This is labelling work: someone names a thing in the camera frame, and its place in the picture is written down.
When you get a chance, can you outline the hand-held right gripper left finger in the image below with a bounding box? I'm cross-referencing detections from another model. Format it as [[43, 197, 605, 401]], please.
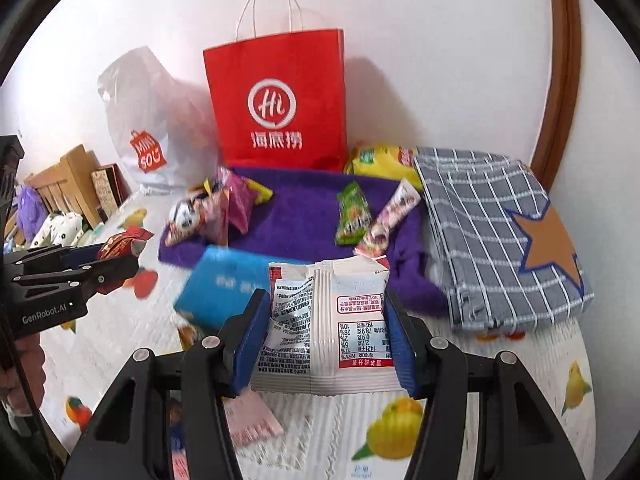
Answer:
[[62, 288, 273, 480]]

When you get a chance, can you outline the brown patterned box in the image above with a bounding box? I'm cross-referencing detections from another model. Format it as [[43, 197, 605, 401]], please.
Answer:
[[91, 162, 133, 211]]

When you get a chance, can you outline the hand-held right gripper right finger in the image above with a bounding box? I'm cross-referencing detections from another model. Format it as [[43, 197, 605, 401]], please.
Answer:
[[382, 290, 586, 480]]

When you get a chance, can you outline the green snack packet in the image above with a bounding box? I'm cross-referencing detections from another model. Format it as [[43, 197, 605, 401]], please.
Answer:
[[335, 181, 373, 246]]

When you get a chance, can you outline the white plastic shopping bag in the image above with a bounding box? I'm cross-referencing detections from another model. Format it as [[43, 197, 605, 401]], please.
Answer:
[[96, 46, 221, 196]]

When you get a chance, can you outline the fruit print tablecloth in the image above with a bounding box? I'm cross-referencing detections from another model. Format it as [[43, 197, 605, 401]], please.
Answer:
[[37, 195, 596, 480]]

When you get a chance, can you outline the white spotted plush toy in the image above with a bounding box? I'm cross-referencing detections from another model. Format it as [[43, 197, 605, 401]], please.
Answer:
[[25, 211, 103, 248]]

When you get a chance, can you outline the pile of assorted snack wrappers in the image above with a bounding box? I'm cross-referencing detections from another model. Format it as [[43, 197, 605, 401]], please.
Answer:
[[165, 166, 274, 248]]

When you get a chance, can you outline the person's left hand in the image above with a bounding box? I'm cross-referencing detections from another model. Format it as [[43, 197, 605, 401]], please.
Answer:
[[0, 332, 47, 416]]

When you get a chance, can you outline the blue tissue pack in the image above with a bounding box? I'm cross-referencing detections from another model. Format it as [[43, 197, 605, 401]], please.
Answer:
[[172, 245, 273, 333]]

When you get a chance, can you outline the long pink snack packet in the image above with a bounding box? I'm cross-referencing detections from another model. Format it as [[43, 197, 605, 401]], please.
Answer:
[[354, 178, 423, 258]]

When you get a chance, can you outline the red snack packet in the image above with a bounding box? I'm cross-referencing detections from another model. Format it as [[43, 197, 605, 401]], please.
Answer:
[[95, 226, 155, 261]]

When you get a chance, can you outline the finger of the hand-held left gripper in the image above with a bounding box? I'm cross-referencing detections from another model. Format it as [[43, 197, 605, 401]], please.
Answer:
[[15, 255, 141, 307], [2, 243, 108, 279]]

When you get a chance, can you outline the wooden headboard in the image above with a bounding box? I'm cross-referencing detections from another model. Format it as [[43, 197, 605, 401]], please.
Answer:
[[24, 144, 108, 228]]

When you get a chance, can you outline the grey checked cloth with star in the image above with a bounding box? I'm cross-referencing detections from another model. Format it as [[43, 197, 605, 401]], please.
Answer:
[[412, 146, 596, 333]]

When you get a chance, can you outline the yellow snack bag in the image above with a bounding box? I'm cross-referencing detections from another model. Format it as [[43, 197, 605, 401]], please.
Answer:
[[344, 144, 425, 192]]

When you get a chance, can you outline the purple towel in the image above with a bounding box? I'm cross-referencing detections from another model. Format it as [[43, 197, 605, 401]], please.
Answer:
[[157, 165, 448, 318]]

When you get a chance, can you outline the purple plush toy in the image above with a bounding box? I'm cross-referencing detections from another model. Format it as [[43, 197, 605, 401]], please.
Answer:
[[14, 185, 41, 246]]

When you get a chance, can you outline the red paper bag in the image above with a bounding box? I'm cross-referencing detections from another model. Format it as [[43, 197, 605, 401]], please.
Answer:
[[202, 0, 347, 173]]

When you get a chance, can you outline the white snack packet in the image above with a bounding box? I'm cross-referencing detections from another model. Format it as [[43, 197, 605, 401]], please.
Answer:
[[250, 256, 391, 397]]

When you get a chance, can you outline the brown wooden door frame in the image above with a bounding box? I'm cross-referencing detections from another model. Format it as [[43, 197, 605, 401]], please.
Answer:
[[530, 0, 583, 193]]

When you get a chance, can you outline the pale pink snack packet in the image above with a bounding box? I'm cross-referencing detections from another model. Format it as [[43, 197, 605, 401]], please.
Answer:
[[222, 392, 284, 448]]

